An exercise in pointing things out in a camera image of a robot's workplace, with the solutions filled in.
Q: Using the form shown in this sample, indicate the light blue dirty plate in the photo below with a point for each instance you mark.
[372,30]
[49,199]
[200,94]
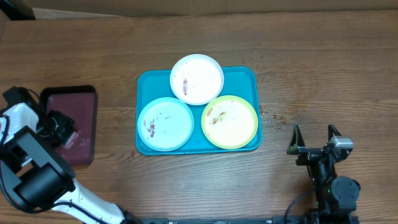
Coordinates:
[165,124]

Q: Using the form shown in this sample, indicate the white plate with red stain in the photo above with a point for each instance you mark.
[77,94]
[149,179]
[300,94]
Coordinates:
[196,79]

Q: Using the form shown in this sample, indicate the black tray with maroon liquid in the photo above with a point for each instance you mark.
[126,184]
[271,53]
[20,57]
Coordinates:
[79,103]

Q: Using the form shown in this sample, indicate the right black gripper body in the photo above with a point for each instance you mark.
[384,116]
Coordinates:
[308,156]

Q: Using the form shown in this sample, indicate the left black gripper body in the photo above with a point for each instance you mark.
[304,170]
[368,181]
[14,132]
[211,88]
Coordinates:
[55,126]

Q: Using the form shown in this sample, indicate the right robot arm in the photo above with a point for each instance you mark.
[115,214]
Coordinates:
[335,196]

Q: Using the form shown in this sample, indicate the yellow-green dirty plate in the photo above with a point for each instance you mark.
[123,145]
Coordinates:
[229,122]

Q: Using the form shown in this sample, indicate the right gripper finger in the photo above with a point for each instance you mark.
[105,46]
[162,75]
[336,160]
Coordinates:
[332,132]
[297,144]

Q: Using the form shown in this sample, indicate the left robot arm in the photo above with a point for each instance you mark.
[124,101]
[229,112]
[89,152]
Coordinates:
[35,178]

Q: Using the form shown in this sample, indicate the green and pink sponge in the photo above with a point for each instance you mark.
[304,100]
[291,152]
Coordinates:
[68,141]

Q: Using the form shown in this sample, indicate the dark object top left corner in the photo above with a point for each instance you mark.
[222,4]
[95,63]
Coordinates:
[17,10]

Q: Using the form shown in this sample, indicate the brown cardboard backdrop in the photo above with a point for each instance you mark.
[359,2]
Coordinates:
[203,7]

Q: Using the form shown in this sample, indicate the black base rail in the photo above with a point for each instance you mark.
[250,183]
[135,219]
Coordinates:
[279,219]

